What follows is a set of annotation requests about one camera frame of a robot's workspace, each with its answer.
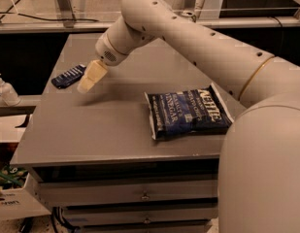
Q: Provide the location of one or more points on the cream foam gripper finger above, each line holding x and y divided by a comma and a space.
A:
85, 85
96, 70

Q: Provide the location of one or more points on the blue rxbar blueberry bar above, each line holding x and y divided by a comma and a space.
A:
69, 77

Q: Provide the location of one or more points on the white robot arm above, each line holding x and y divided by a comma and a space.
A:
259, 164

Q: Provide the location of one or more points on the white pump bottle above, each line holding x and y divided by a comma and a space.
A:
8, 93

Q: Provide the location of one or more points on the grey drawer cabinet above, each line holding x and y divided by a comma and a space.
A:
94, 158

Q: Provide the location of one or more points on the blue kettle chips bag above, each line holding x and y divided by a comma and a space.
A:
184, 112

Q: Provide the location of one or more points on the silver soda can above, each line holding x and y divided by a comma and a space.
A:
190, 15

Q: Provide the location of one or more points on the white cardboard box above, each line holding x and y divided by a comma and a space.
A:
17, 201

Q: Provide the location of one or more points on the grey metal rail frame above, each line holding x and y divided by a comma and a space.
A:
229, 22

